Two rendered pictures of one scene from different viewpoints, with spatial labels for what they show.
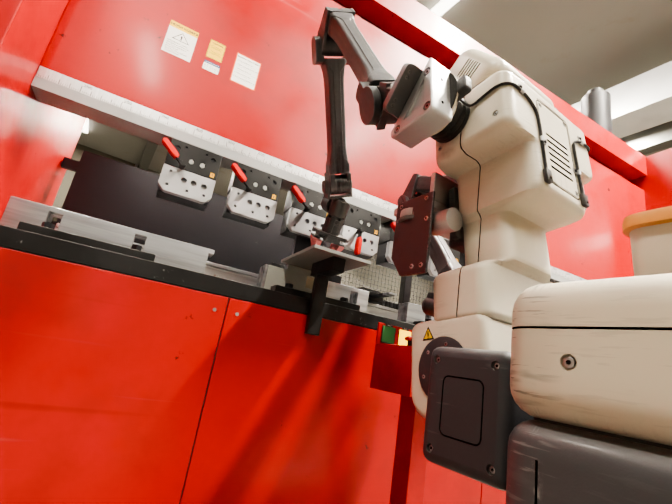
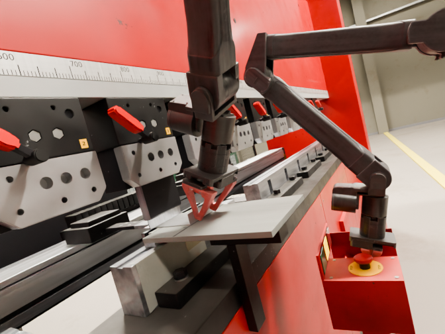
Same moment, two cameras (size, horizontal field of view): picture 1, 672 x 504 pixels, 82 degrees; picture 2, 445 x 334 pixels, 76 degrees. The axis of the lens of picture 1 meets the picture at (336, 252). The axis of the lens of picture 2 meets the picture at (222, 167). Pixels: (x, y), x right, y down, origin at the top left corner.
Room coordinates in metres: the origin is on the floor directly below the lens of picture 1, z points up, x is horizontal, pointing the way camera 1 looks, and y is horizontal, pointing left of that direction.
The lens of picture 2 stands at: (0.69, 0.30, 1.14)
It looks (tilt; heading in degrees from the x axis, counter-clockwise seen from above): 5 degrees down; 327
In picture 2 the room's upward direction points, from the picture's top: 15 degrees counter-clockwise
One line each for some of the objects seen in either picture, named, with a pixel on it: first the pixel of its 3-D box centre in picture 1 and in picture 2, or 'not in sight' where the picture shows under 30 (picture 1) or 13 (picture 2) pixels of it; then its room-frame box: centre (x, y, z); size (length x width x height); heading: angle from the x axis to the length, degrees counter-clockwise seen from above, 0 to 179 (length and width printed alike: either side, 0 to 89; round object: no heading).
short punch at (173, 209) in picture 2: (306, 253); (160, 199); (1.28, 0.10, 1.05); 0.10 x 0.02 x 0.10; 115
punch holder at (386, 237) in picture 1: (399, 247); (228, 126); (1.44, -0.24, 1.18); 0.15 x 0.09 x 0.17; 115
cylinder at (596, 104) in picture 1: (597, 127); not in sight; (2.24, -1.63, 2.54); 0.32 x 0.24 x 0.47; 115
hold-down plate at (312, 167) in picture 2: not in sight; (310, 168); (1.66, -0.84, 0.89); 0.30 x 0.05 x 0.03; 115
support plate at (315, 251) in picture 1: (322, 261); (224, 218); (1.14, 0.03, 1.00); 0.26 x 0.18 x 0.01; 25
